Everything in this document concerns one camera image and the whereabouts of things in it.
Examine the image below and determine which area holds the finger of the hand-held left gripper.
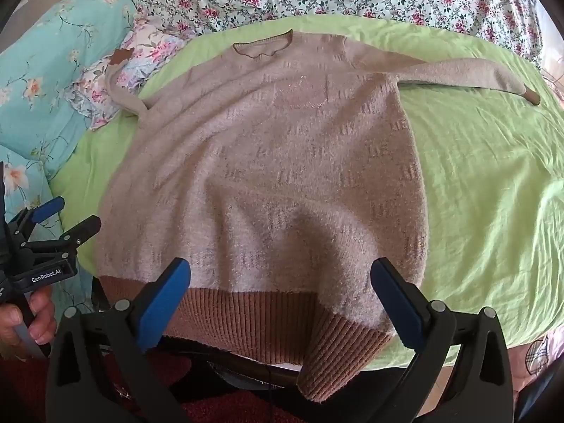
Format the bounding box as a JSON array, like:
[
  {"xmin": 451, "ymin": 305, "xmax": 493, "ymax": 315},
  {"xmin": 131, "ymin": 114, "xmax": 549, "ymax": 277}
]
[
  {"xmin": 8, "ymin": 197, "xmax": 66, "ymax": 241},
  {"xmin": 20, "ymin": 215, "xmax": 102, "ymax": 266}
]

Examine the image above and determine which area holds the dark red cloth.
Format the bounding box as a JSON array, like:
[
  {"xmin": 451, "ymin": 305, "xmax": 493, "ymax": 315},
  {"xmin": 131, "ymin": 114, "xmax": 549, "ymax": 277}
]
[{"xmin": 0, "ymin": 351, "xmax": 309, "ymax": 423}]

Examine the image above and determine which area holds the pink patterned cloth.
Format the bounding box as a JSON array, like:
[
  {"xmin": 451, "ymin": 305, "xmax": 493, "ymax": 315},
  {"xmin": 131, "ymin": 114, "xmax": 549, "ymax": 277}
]
[{"xmin": 507, "ymin": 330, "xmax": 557, "ymax": 388}]

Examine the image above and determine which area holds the beige knit sweater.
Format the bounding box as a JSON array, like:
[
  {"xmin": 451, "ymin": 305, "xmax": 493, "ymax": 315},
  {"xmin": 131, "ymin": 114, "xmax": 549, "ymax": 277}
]
[{"xmin": 94, "ymin": 29, "xmax": 542, "ymax": 404}]

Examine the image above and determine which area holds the teal floral quilt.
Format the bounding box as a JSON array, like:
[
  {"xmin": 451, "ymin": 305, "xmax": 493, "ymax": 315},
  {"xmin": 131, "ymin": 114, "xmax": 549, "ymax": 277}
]
[{"xmin": 0, "ymin": 0, "xmax": 151, "ymax": 313}]

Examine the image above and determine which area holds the light green blanket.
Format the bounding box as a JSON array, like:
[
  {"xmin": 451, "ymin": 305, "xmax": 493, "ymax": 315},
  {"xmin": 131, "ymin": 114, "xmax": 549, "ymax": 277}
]
[{"xmin": 48, "ymin": 13, "xmax": 564, "ymax": 368}]

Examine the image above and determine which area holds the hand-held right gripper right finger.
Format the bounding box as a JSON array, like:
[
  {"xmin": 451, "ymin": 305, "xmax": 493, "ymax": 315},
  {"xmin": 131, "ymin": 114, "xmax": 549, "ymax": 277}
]
[{"xmin": 370, "ymin": 257, "xmax": 515, "ymax": 423}]

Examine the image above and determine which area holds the dark wooden bed frame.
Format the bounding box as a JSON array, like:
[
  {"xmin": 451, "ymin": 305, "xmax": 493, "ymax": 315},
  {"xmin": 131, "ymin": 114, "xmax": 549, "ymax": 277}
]
[{"xmin": 207, "ymin": 350, "xmax": 307, "ymax": 391}]

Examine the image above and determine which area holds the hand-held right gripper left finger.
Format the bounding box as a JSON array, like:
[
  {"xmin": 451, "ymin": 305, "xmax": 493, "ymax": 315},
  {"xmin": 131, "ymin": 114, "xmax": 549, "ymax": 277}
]
[{"xmin": 45, "ymin": 258, "xmax": 192, "ymax": 423}]

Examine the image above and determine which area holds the person's left hand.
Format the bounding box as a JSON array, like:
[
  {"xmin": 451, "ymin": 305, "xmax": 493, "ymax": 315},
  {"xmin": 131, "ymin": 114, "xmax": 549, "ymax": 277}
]
[{"xmin": 0, "ymin": 288, "xmax": 58, "ymax": 347}]

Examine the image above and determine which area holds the pastel floral pillow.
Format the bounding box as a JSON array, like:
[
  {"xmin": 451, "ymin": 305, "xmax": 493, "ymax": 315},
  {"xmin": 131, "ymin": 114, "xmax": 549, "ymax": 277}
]
[{"xmin": 66, "ymin": 18, "xmax": 199, "ymax": 130}]

